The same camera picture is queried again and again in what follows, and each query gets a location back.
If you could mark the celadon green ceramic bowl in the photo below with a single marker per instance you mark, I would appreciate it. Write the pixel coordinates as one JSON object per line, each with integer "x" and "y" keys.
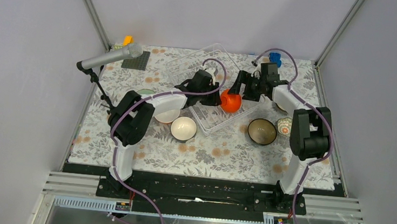
{"x": 145, "y": 92}

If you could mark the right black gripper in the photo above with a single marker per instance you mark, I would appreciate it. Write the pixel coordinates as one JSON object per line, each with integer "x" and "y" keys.
{"x": 245, "y": 77}

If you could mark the grey lego baseplate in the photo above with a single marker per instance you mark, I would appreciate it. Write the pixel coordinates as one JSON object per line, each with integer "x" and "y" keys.
{"x": 139, "y": 63}

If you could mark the black bowl patterned rim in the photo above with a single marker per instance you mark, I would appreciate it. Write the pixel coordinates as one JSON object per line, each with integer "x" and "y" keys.
{"x": 281, "y": 108}

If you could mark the dark blue floral bowl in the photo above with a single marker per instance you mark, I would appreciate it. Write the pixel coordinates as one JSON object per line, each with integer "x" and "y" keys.
{"x": 262, "y": 131}

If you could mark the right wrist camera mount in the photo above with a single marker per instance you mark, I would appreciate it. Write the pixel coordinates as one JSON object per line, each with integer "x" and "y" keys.
{"x": 256, "y": 74}

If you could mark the yellow toy brick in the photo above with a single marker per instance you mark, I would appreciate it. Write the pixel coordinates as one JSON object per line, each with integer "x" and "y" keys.
{"x": 127, "y": 40}

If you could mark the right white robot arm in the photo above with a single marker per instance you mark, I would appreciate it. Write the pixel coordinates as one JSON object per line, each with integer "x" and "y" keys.
{"x": 311, "y": 138}

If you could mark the blue toy brick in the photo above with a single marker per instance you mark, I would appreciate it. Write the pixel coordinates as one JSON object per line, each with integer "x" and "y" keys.
{"x": 275, "y": 58}

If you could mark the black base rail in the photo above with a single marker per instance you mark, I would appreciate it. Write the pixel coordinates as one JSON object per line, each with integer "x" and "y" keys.
{"x": 150, "y": 192}

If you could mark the white flower-shaped bowl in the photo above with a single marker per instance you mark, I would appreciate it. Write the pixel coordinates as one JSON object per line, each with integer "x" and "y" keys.
{"x": 284, "y": 126}

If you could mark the orange bowl white inside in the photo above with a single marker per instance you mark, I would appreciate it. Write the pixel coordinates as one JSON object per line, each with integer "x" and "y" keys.
{"x": 168, "y": 117}

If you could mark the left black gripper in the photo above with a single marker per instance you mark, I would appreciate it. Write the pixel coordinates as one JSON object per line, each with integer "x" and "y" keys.
{"x": 214, "y": 100}

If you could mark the silver microphone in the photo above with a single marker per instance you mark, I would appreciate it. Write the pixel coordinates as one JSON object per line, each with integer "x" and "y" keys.
{"x": 130, "y": 51}

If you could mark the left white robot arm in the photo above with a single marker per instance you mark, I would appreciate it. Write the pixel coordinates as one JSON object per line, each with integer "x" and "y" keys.
{"x": 130, "y": 119}

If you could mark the floral table mat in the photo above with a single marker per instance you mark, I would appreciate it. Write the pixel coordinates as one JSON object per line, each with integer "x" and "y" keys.
{"x": 227, "y": 153}

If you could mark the teal square ceramic cup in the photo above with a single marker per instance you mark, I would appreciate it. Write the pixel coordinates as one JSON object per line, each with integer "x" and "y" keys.
{"x": 183, "y": 129}

